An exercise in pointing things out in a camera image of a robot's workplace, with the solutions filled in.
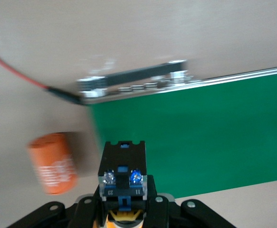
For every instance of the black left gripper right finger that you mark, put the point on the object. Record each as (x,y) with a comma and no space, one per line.
(166,213)

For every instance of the yellow mushroom push button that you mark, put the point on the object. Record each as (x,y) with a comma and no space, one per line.
(122,161)

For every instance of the green belt conveyor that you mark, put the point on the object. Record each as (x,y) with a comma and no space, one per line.
(200,142)

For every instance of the orange cylinder white print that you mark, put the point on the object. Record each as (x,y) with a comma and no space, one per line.
(52,166)

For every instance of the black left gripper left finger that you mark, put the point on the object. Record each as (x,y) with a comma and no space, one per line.
(86,211)

